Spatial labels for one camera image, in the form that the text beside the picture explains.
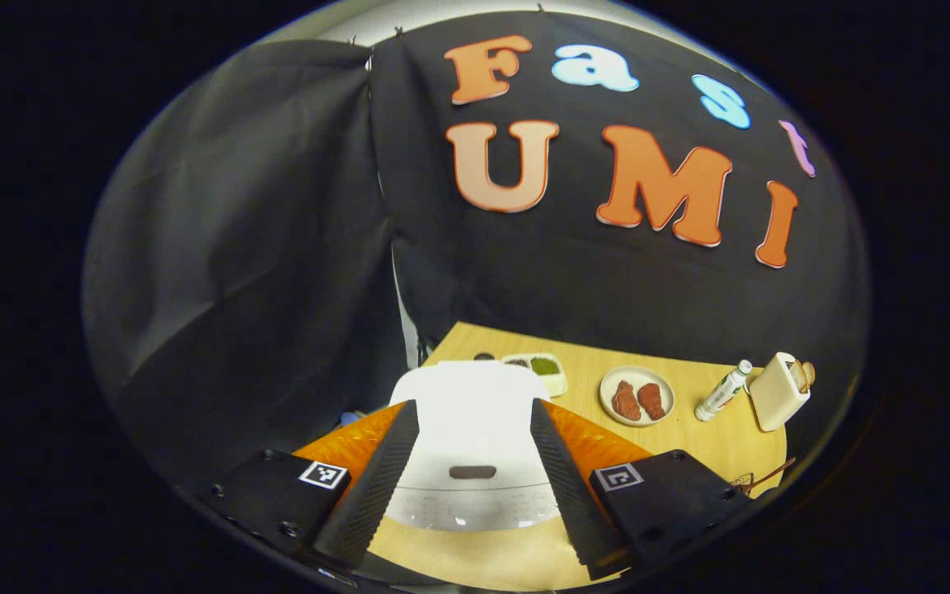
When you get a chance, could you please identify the white toaster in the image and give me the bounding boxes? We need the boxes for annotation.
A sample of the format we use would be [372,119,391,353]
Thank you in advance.
[749,352,811,432]

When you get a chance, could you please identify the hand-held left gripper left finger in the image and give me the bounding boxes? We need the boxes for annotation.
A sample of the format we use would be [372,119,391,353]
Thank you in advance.
[199,399,421,570]

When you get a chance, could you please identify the brown wooden spoon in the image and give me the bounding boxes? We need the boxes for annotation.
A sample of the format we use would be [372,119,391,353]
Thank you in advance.
[739,458,797,496]

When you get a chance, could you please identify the red meat slice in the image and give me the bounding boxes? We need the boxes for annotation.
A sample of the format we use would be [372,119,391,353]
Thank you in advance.
[637,383,667,421]
[611,380,642,422]

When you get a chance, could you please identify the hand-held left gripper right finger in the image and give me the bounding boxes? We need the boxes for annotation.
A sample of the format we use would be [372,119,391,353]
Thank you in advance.
[529,398,753,582]

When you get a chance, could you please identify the white divided rice dish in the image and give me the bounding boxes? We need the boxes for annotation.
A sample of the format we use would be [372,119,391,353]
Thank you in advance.
[501,353,568,398]

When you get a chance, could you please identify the white round plate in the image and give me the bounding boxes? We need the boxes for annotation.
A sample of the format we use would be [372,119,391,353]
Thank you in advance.
[599,365,675,427]

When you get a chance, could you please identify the black backdrop cloth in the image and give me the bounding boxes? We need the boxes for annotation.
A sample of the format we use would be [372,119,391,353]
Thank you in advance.
[83,8,872,496]

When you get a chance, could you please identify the white bottle green label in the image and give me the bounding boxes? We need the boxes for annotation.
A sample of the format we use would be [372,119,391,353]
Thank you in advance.
[694,360,754,422]

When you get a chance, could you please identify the white rice cooker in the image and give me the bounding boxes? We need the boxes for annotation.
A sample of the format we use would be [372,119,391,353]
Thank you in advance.
[383,361,563,531]

